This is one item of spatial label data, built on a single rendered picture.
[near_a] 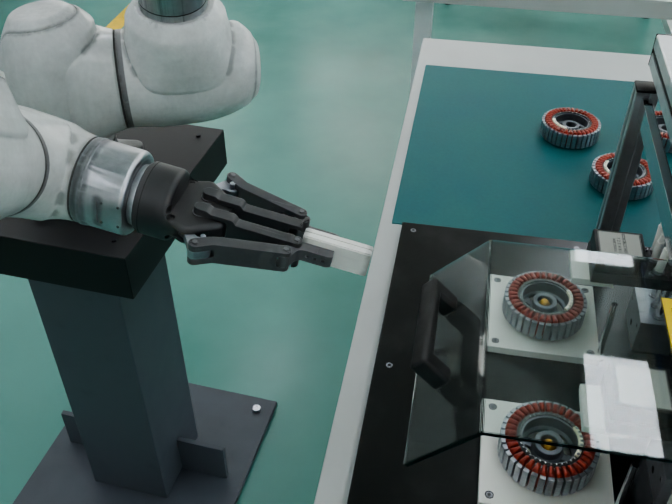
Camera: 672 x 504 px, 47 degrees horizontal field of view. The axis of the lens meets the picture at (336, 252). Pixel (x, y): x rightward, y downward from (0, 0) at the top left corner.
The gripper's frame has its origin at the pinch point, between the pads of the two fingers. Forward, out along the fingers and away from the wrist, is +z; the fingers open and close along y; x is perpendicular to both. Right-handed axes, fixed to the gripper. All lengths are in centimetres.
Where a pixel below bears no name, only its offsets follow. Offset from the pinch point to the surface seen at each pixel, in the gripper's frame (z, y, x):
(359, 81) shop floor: -21, -239, -114
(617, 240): 33.7, -25.9, -7.3
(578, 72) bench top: 37, -110, -25
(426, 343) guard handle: 10.1, 11.5, 3.0
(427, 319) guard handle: 9.8, 8.5, 2.9
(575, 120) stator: 35, -84, -23
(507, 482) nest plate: 25.7, 4.2, -22.7
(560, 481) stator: 30.3, 5.1, -18.4
